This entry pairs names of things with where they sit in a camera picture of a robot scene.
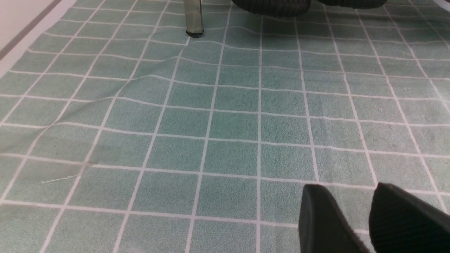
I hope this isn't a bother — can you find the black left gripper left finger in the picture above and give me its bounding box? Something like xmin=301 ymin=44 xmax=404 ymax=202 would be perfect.
xmin=298 ymin=184 xmax=369 ymax=253

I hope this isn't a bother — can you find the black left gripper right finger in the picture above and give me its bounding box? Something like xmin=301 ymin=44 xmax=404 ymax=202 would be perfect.
xmin=369 ymin=183 xmax=450 ymax=253

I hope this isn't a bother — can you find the metal shoe rack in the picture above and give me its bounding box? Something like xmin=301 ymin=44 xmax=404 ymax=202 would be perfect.
xmin=183 ymin=0 xmax=204 ymax=38

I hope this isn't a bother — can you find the green checkered tablecloth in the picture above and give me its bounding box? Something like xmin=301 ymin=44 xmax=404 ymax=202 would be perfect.
xmin=0 ymin=0 xmax=450 ymax=253

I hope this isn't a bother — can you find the black boot left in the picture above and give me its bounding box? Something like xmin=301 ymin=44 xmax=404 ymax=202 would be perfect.
xmin=232 ymin=0 xmax=311 ymax=18

